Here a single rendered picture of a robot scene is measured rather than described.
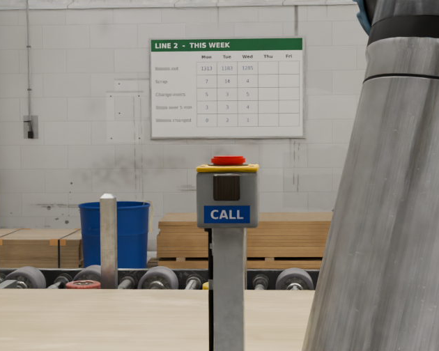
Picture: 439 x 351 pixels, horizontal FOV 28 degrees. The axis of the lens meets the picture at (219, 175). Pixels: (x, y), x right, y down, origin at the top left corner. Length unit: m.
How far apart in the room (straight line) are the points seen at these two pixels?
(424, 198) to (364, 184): 0.04
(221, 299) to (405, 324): 0.55
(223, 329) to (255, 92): 7.14
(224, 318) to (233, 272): 0.05
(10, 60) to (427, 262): 8.09
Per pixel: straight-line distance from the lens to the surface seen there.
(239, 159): 1.00
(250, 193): 0.99
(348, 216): 0.51
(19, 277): 2.63
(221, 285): 1.02
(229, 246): 1.01
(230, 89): 8.13
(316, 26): 8.21
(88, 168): 8.32
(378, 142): 0.51
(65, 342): 1.55
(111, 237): 2.15
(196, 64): 8.17
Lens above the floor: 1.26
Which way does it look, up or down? 3 degrees down
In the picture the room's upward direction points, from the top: straight up
